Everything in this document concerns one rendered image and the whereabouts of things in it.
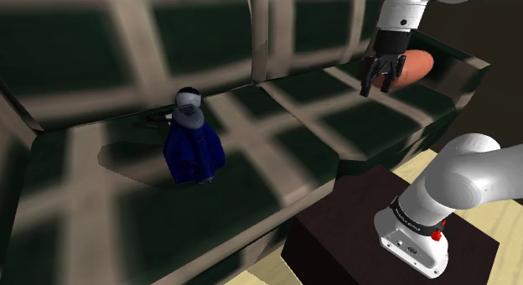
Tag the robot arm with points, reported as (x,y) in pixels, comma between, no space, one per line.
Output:
(461,178)

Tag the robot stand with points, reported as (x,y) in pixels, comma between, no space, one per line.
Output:
(339,235)

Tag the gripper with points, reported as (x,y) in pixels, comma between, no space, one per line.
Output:
(391,43)

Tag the orange oval cushion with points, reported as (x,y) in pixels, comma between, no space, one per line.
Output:
(416,67)

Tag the blue caped toy figure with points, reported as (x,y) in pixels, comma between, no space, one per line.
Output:
(196,153)

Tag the green beige plaid sofa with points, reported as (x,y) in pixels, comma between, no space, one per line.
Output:
(265,161)

